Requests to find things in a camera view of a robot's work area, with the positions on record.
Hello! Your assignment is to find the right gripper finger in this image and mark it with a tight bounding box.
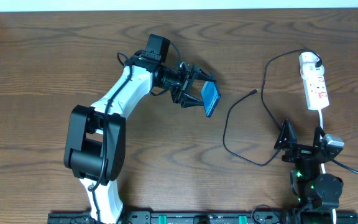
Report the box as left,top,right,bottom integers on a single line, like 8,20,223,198
313,126,324,147
274,119,297,151

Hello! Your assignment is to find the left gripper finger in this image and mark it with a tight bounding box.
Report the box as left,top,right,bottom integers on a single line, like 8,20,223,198
193,63,216,83
180,93,204,108

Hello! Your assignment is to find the blue Samsung Galaxy smartphone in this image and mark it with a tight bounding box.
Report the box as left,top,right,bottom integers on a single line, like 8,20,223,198
201,82,221,118

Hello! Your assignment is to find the black USB charging cable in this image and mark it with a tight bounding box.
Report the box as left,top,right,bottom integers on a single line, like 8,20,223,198
223,48,323,167

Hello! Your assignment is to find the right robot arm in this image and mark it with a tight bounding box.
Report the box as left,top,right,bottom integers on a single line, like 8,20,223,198
274,120,344,223

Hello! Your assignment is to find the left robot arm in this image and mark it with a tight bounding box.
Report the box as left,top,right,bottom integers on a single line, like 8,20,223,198
63,34,219,223

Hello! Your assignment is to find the white charger plug adapter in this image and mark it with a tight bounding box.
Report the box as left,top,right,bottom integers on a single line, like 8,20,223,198
299,52,323,68

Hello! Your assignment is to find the white power strip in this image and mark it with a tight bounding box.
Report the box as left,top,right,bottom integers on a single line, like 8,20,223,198
300,63,329,111

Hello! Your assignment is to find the white power strip cord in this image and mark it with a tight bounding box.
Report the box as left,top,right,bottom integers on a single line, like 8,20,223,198
318,108,337,224

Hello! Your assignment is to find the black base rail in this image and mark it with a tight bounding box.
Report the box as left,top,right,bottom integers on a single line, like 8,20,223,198
47,211,358,224

